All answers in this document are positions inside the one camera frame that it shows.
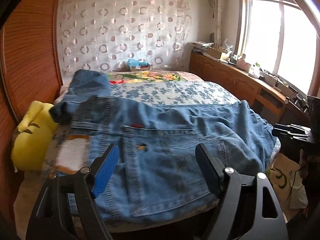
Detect blue denim jeans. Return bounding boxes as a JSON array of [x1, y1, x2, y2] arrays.
[[50, 70, 277, 225]]

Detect blue floral white sheet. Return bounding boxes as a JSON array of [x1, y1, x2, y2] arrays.
[[42, 81, 240, 174]]

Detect white bag on floor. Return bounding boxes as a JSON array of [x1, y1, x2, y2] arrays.
[[266, 153, 308, 222]]

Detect wooden sideboard cabinet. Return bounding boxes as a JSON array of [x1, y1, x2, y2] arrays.
[[189, 52, 310, 126]]

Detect yellow plush toy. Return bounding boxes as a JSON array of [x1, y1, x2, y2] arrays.
[[11, 101, 58, 171]]

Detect pink bottle on sill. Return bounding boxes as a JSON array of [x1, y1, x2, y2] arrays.
[[236, 54, 246, 70]]

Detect floral bed cover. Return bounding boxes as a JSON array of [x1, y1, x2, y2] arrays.
[[106, 70, 203, 85]]

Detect cardboard box with blue cloth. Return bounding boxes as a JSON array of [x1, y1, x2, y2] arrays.
[[127, 59, 150, 72]]

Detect window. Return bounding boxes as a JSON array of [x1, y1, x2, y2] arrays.
[[235, 0, 319, 95]]

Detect cardboard box on cabinet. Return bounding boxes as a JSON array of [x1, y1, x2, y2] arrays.
[[206, 47, 230, 61]]

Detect wooden louvered wardrobe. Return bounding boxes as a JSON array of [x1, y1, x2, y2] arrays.
[[1, 0, 62, 212]]

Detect stack of papers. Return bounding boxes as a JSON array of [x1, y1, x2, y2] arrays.
[[190, 41, 214, 54]]

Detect circle patterned sheer curtain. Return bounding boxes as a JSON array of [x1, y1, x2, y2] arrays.
[[57, 0, 192, 81]]

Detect tied window curtain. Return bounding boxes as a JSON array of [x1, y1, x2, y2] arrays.
[[213, 0, 225, 46]]

